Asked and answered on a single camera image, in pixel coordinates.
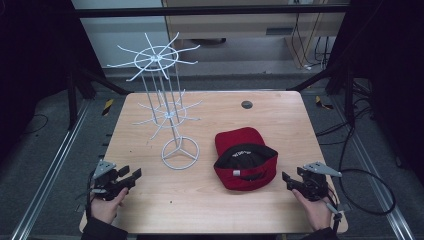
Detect yellow black floor tape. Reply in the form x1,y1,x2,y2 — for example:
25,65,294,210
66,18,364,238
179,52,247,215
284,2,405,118
314,95,334,111
101,98,115,117

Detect black floor cables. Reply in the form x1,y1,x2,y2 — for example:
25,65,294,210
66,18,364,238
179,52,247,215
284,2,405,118
314,79,383,148

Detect thin black floor cable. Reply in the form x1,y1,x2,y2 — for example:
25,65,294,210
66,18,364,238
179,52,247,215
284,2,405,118
19,113,50,136

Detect hanging black cables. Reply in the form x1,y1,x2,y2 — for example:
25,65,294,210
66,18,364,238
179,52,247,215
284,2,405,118
290,13,332,71

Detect black stand legs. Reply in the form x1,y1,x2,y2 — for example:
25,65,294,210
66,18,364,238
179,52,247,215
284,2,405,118
286,61,357,128
65,64,132,131

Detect white wire display rack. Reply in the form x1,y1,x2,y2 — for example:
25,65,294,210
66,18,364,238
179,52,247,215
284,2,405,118
106,31,204,171

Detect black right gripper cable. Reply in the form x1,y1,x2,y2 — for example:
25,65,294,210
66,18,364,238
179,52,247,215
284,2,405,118
328,168,397,234

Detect red baseball cap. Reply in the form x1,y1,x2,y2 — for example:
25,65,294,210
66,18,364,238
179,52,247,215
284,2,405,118
213,126,279,192

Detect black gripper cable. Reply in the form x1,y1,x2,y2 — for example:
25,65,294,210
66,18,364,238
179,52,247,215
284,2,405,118
84,170,97,220
328,168,397,234

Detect metal floor rail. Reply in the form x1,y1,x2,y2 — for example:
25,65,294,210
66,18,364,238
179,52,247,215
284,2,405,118
333,96,417,240
9,99,92,240

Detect person's left hand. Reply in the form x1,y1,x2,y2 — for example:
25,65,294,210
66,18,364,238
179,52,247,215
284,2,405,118
90,187,130,225

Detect wooden desk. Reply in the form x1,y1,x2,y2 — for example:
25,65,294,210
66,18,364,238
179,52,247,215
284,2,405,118
161,0,351,71

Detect black horizontal bar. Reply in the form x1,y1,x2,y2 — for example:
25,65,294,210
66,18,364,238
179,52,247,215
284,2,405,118
74,4,351,19

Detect person's right hand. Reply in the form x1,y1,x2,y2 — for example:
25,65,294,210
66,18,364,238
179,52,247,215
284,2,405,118
291,188,333,232

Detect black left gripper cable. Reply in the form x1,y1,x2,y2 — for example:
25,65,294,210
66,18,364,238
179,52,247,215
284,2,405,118
84,170,97,220

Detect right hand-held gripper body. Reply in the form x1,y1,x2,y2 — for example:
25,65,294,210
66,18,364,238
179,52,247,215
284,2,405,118
296,161,343,203

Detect white cabinet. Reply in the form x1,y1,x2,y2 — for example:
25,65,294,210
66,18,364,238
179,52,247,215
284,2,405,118
71,0,172,70

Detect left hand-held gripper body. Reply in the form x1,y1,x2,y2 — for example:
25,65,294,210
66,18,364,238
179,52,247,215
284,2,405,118
89,159,130,202

